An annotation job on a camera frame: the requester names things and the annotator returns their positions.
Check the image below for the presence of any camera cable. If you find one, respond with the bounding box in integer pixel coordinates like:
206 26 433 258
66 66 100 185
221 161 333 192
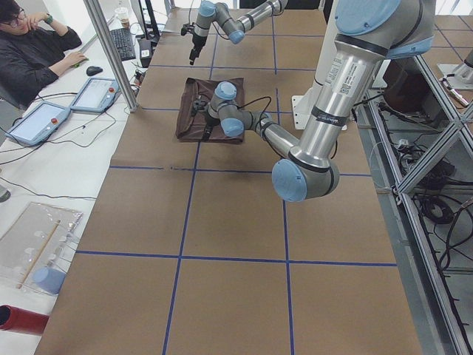
187 0 237 41
201 96 274 141

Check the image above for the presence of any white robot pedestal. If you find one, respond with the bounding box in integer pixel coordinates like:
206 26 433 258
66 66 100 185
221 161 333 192
290 0 355 131

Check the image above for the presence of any black power adapter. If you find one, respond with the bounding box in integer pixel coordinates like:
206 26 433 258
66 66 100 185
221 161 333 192
138 38 153 68

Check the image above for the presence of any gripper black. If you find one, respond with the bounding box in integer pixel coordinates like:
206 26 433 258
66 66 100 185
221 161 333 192
189 33 205 65
203 112 219 139

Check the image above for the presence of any clear plastic bag tray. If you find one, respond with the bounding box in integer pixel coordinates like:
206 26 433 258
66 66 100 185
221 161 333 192
1 202 83 294

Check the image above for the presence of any far teach pendant tablet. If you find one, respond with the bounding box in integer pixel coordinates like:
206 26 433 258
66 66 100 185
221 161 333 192
69 77 120 113

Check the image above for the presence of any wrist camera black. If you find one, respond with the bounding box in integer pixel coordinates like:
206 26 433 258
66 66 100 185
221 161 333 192
191 95 208 117
180 23 194 36

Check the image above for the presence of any black keyboard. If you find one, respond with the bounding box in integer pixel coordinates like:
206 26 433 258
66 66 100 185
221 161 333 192
109 28 136 61

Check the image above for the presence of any brown t-shirt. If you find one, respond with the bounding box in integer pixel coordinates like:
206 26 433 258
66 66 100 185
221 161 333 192
175 77 245 144

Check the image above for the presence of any teach pendant tablet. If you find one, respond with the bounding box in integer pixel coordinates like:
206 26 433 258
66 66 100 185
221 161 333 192
69 77 120 113
6 101 71 146

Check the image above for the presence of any blue plastic cup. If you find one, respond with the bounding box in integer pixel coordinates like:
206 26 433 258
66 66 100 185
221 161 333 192
33 267 66 294

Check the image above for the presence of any aluminium side rail frame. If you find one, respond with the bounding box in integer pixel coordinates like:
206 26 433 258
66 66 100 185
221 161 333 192
353 44 472 354

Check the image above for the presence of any red cylinder tube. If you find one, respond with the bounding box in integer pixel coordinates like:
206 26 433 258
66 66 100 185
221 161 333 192
1 305 49 336

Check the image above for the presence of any aluminium frame post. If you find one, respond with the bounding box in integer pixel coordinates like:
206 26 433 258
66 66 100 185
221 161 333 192
84 0 138 112

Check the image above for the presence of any near teach pendant tablet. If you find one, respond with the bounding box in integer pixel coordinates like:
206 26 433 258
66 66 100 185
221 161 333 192
6 101 71 146

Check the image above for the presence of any person in black jacket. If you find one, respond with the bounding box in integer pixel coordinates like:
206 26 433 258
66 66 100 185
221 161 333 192
1 1 87 109

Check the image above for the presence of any paper coffee cup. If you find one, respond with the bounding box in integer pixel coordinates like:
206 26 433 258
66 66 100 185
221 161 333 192
115 7 130 29

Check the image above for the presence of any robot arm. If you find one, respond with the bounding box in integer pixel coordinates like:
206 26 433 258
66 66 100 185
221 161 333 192
204 1 435 202
181 0 287 65

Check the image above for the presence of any black computer mouse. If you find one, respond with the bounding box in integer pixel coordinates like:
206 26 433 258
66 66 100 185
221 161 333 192
86 66 103 76

